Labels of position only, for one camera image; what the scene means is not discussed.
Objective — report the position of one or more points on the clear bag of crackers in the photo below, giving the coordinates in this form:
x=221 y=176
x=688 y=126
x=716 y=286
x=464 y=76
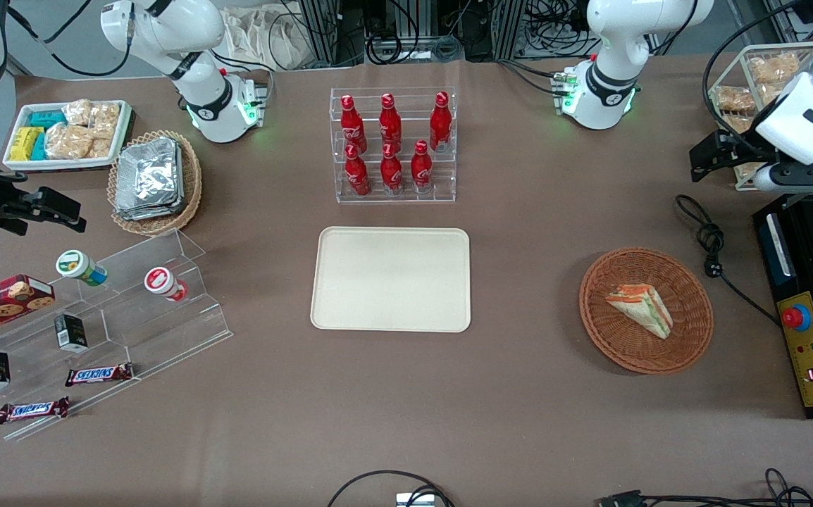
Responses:
x=68 y=141
x=77 y=113
x=101 y=148
x=104 y=120

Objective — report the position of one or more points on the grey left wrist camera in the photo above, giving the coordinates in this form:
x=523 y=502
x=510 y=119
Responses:
x=773 y=179

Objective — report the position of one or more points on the white cloth bag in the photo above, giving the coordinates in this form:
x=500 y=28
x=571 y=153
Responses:
x=258 y=39

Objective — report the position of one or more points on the red cola bottle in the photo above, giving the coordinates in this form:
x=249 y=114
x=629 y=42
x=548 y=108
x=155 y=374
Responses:
x=390 y=123
x=440 y=127
x=357 y=176
x=421 y=169
x=391 y=172
x=352 y=127

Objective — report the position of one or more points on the triangular sandwich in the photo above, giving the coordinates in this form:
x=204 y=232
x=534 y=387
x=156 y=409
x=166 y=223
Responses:
x=642 y=308

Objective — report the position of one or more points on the small white device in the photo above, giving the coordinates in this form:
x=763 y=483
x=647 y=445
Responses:
x=415 y=501

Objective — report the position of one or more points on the clear bag of fried snacks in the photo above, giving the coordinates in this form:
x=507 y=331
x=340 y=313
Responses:
x=748 y=171
x=734 y=98
x=773 y=69
x=739 y=123
x=773 y=94

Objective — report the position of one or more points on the clear acrylic bottle rack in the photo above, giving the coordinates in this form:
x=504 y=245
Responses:
x=406 y=197

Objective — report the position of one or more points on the snickers chocolate bar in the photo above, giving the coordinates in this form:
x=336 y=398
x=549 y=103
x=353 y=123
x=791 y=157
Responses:
x=98 y=374
x=33 y=410

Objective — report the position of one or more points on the teal snack packet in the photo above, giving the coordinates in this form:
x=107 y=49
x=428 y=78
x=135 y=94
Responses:
x=47 y=119
x=40 y=146

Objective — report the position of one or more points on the silver foil food packet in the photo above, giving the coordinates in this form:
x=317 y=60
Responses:
x=147 y=172
x=160 y=213

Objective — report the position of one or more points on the yellow snack packet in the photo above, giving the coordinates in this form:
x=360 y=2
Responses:
x=25 y=143

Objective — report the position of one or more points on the green lid yogurt cup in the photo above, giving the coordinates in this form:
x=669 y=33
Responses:
x=75 y=266

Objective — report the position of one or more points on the oval tan wicker basket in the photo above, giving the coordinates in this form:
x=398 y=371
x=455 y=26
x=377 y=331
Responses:
x=191 y=183

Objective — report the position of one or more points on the clear acrylic step shelf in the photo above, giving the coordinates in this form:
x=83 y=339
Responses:
x=146 y=338

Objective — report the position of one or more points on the round brown wicker basket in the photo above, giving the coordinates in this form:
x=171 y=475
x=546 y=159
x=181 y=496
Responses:
x=618 y=345

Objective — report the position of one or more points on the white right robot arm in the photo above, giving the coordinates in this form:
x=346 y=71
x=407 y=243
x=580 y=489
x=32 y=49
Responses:
x=195 y=42

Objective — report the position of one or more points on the red emergency stop button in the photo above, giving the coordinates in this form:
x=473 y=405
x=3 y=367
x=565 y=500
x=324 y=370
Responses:
x=795 y=317

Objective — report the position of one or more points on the beige plastic tray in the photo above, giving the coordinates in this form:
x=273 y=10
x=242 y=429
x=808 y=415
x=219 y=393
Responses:
x=390 y=278

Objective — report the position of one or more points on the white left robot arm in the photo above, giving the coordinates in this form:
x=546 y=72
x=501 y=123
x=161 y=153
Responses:
x=611 y=42

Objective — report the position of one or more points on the red lid yogurt cup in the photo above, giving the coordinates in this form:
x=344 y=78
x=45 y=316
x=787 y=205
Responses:
x=161 y=282

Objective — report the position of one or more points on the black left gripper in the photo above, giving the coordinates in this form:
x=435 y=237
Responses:
x=733 y=150

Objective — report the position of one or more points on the white rectangular snack tray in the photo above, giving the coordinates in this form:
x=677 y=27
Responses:
x=15 y=163

